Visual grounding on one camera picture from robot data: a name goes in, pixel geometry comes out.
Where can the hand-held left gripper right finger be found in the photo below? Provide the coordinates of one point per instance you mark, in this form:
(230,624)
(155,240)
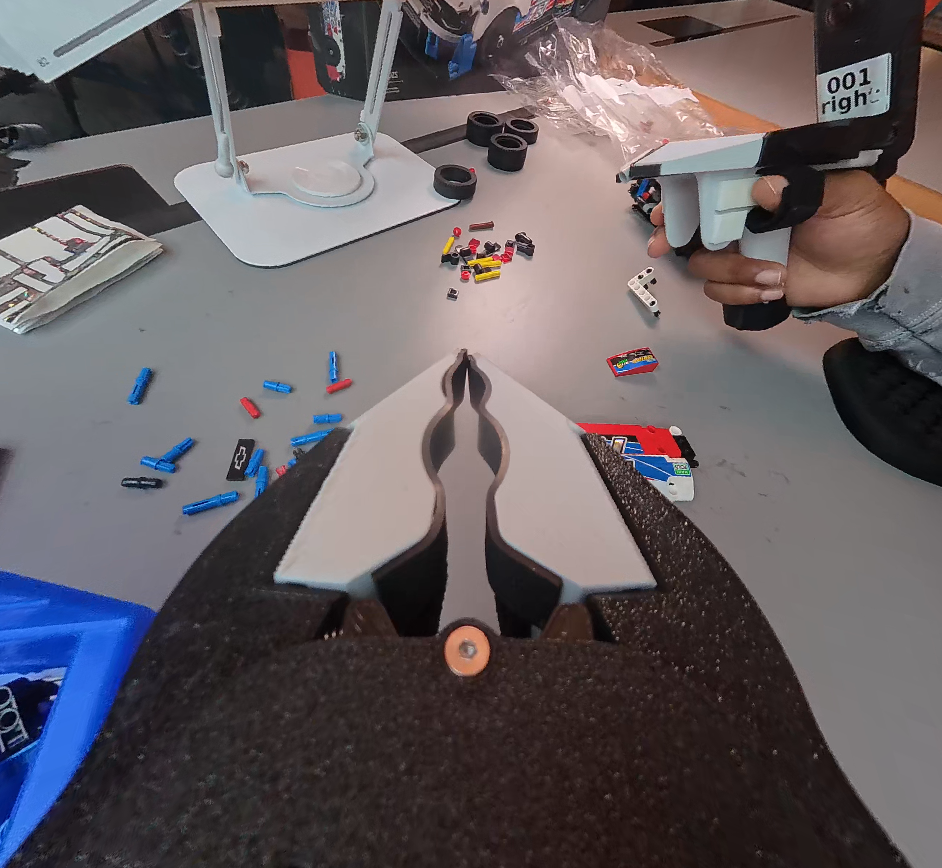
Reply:
(574,515)

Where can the blue plastic bin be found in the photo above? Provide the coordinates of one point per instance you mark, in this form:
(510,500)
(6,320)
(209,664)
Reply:
(81,632)

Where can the black stickered toy tile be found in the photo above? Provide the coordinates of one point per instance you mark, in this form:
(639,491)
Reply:
(240,458)

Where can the person's right forearm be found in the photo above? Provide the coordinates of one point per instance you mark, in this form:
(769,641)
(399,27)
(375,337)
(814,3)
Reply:
(905,301)

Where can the scatter of toy pins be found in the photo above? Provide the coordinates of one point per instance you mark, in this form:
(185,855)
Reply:
(309,436)

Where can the folded sticker sheet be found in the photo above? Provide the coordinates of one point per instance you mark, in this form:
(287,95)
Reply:
(66,272)

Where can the clear plastic bags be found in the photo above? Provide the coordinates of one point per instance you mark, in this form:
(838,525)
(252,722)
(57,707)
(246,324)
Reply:
(625,88)

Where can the white book stand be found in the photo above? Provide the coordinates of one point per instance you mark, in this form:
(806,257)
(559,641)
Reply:
(243,213)

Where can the toy car model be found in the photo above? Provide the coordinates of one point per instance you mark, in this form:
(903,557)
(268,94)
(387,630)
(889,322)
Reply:
(644,202)

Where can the black chair armrest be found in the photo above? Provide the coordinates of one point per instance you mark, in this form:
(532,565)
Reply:
(890,412)

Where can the person's right hand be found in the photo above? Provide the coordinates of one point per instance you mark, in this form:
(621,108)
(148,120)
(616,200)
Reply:
(846,243)

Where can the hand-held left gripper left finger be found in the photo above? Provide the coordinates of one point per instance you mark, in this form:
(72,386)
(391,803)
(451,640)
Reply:
(360,515)

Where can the pile of small toy pieces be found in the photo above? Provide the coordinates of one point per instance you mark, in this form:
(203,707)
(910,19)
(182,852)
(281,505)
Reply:
(482,261)

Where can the black printed bag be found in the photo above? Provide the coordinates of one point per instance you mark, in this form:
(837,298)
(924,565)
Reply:
(26,713)

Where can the red and white toy panel assembly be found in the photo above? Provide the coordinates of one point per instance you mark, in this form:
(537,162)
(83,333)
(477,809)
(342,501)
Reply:
(640,452)

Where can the grey desk with wooden edge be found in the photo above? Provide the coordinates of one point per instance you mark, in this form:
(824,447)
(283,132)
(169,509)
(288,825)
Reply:
(743,66)

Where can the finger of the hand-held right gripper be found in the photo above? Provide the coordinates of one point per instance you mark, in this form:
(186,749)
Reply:
(706,156)

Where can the white angled toy beam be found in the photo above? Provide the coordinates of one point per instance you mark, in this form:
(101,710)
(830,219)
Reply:
(644,287)

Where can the red stickered toy slope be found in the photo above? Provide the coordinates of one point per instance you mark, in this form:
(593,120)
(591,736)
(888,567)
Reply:
(633,362)

